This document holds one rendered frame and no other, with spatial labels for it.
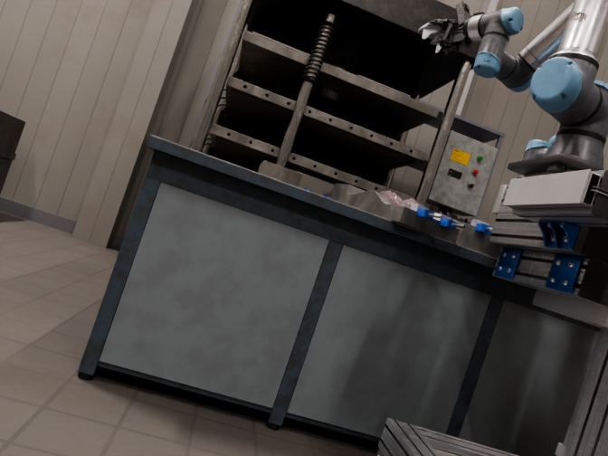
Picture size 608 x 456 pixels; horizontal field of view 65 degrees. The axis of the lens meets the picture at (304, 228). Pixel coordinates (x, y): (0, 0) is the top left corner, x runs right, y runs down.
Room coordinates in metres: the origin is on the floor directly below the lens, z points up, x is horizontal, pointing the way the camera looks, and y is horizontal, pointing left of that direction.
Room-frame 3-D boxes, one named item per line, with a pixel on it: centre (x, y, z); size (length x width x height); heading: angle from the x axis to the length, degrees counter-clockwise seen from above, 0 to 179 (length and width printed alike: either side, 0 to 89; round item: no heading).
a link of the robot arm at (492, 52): (1.42, -0.37, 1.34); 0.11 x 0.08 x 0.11; 124
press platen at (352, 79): (2.83, 0.11, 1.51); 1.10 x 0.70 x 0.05; 100
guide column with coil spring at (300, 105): (2.41, 0.21, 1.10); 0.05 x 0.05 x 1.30
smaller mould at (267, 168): (1.85, 0.16, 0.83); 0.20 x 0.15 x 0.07; 10
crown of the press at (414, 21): (2.77, 0.10, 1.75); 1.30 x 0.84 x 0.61; 100
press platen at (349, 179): (2.82, 0.11, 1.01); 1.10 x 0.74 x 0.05; 100
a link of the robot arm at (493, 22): (1.41, -0.36, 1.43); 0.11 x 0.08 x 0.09; 34
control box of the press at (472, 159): (2.73, -0.73, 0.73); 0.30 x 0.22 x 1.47; 100
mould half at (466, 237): (2.00, -0.63, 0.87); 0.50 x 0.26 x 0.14; 10
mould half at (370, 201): (1.86, -0.29, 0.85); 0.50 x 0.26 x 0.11; 27
